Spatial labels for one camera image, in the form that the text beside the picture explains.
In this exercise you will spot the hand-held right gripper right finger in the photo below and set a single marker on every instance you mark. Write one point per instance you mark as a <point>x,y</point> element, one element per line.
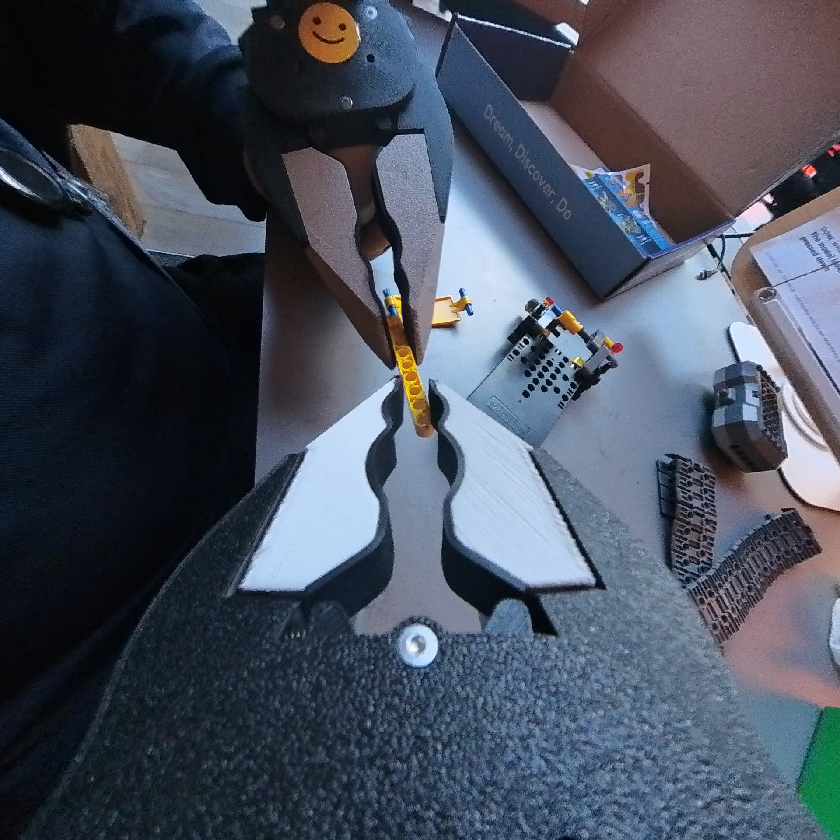
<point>512,512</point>

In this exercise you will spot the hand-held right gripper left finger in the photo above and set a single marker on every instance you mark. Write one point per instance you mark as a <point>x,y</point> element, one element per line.
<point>315,512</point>

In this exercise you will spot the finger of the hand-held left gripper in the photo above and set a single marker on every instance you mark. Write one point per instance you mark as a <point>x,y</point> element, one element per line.
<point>417,210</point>
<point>328,223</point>

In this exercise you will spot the yellow scoop piece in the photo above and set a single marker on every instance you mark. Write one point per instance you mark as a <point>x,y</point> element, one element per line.
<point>449,308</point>

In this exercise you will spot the yellow perforated beam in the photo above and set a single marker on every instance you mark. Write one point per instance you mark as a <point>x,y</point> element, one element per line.
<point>413,400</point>

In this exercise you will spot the green storage bin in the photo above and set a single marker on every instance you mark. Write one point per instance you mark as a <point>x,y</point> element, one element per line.
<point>823,768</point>

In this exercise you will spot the person's left forearm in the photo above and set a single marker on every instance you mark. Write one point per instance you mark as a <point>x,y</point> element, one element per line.
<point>131,79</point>

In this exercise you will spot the grey desk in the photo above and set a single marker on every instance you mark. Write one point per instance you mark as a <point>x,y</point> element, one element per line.
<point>656,426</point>

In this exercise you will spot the person's left hand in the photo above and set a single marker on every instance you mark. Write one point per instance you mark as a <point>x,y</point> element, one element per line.
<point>373,229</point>

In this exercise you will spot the dark blue cardboard box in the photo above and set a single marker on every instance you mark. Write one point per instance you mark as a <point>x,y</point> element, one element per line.
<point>525,151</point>

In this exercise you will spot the black perforated brick model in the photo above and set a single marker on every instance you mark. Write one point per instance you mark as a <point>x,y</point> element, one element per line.
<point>525,387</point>

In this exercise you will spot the grey tread track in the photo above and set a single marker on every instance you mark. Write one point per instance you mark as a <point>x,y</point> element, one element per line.
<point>689,518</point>
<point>754,571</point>

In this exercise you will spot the colourful instruction booklet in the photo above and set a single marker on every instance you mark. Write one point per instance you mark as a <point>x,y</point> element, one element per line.
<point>630,210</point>

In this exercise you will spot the person's dark clothed body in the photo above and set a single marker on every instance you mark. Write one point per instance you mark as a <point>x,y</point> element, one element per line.
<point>98,459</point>

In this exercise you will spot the wooden panel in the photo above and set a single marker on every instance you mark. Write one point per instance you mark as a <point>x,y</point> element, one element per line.
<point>105,177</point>

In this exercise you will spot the wooden display board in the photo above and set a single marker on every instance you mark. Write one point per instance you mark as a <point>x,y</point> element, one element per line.
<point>741,275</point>

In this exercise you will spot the printed instruction sheet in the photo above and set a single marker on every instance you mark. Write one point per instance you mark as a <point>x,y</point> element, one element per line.
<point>807,282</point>

